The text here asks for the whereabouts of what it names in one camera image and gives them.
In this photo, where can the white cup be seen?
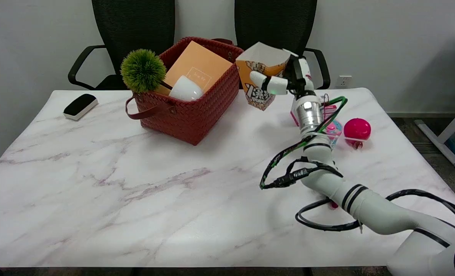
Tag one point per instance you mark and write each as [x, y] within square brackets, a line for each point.
[185, 90]

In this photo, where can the black mesh office chair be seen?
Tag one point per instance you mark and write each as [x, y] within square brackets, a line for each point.
[133, 23]
[275, 21]

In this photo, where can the black white board eraser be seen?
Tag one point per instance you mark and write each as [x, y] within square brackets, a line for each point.
[80, 105]

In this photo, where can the white side desk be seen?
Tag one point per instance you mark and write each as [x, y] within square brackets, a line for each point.
[447, 130]

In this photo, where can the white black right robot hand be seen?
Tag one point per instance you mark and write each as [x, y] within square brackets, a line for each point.
[299, 73]

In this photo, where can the orange white popcorn box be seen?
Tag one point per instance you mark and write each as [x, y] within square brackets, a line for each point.
[262, 63]

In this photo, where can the orange flat box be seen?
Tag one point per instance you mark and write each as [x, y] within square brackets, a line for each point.
[198, 63]

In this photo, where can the pink small box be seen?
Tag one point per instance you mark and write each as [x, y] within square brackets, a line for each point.
[329, 111]

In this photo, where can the green fuzzy ball plant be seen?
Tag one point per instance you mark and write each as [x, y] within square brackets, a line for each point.
[143, 71]

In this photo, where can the white wall socket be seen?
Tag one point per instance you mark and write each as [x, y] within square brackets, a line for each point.
[343, 81]

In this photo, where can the dark red grape bunch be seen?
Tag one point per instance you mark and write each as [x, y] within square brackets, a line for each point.
[333, 204]

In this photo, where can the red woven basket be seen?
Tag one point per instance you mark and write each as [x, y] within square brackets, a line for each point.
[197, 111]

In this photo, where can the pink ball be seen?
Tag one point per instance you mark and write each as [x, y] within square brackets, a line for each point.
[357, 128]

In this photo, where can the pink blue cup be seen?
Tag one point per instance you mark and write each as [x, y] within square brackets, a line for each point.
[334, 132]

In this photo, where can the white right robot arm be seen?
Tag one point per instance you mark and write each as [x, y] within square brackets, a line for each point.
[369, 209]

